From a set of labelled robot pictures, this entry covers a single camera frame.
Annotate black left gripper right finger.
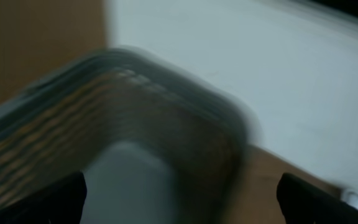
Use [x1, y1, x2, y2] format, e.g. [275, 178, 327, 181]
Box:
[276, 173, 358, 224]

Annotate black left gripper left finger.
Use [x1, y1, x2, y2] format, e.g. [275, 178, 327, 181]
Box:
[0, 171, 87, 224]

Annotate grey plastic basket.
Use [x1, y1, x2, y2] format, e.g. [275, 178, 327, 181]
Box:
[0, 49, 249, 223]

